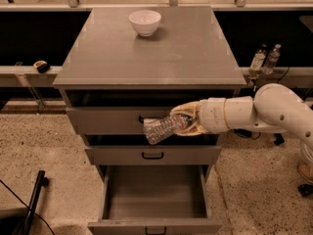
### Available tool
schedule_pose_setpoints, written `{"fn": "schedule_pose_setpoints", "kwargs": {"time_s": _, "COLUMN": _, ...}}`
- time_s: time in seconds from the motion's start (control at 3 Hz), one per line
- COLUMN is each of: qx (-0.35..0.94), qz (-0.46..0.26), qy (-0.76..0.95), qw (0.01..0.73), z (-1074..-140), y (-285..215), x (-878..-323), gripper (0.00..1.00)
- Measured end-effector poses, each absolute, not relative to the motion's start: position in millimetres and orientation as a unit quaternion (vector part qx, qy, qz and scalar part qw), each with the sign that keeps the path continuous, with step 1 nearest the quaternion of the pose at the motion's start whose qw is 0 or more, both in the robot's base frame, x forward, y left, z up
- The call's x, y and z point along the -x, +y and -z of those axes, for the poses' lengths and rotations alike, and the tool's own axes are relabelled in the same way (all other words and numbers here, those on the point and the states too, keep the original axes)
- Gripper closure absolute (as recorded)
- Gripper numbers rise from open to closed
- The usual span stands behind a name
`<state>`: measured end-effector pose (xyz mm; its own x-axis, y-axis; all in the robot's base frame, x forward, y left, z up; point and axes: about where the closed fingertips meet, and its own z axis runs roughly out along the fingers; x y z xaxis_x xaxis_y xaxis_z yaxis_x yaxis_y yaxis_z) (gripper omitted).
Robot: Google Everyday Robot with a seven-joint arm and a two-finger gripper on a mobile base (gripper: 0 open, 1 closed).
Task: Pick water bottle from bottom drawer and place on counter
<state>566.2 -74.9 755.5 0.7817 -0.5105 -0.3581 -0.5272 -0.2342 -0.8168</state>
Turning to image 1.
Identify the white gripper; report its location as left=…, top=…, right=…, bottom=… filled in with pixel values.
left=170, top=98, right=227, bottom=136

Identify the clear plastic water bottle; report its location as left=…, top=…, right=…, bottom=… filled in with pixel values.
left=143, top=115, right=193, bottom=145

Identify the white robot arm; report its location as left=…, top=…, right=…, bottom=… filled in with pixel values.
left=170, top=83, right=313, bottom=159

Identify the clear bottle on ledge left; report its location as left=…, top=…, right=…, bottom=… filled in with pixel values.
left=248, top=44, right=267, bottom=77

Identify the clear bottle on ledge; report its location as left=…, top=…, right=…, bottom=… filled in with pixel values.
left=248, top=44, right=267, bottom=77
left=261, top=44, right=282, bottom=74

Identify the grey drawer cabinet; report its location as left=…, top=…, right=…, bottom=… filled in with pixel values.
left=52, top=5, right=247, bottom=181

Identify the bottom grey drawer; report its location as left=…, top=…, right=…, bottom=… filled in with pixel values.
left=88, top=165, right=221, bottom=235

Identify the grey drawer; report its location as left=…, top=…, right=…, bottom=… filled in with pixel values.
left=67, top=107, right=170, bottom=135
left=88, top=165, right=221, bottom=235
left=85, top=145, right=221, bottom=165

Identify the clear bottle on ledge right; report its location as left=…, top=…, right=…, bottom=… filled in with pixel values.
left=261, top=44, right=282, bottom=74

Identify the middle grey drawer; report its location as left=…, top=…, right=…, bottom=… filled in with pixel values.
left=85, top=145, right=221, bottom=165

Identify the top grey drawer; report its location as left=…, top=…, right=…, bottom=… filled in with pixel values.
left=67, top=107, right=170, bottom=135

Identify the black stand leg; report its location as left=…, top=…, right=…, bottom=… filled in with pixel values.
left=274, top=133, right=285, bottom=146

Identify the white ceramic bowl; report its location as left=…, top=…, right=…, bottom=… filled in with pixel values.
left=129, top=10, right=161, bottom=36

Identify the black object on floor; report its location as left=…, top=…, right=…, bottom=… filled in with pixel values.
left=297, top=184, right=313, bottom=197

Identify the black yellow tape measure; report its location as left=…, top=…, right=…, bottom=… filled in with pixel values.
left=33, top=61, right=50, bottom=73

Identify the black stand at left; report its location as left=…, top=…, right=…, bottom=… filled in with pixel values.
left=0, top=170, right=55, bottom=235

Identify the black power adapter with cable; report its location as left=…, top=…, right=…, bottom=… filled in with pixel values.
left=234, top=129, right=261, bottom=140

